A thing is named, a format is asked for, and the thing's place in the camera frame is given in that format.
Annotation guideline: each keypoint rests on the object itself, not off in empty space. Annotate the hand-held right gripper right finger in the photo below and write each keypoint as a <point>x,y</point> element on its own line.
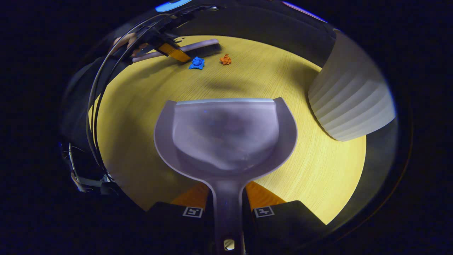
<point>283,223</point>

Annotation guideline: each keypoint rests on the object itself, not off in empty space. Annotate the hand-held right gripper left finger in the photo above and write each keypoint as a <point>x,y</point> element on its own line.
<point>177,223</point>

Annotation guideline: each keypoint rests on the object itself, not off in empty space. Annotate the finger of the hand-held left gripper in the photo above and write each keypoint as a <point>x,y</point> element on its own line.
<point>175,52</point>

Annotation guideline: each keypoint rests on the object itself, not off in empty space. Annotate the blue paper scrap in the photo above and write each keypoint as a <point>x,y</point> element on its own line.
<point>196,63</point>

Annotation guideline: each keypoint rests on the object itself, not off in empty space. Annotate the small lilac broom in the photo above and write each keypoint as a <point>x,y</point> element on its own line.
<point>201,47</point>

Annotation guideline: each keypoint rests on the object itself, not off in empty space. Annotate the orange paper scrap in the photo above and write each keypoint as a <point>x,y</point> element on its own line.
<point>225,59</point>

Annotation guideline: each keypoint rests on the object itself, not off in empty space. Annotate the lilac plastic dustpan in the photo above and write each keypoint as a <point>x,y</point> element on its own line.
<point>226,138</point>

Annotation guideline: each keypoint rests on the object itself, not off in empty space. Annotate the grey ribbed garbage bin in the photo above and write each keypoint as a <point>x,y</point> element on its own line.
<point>350,99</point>

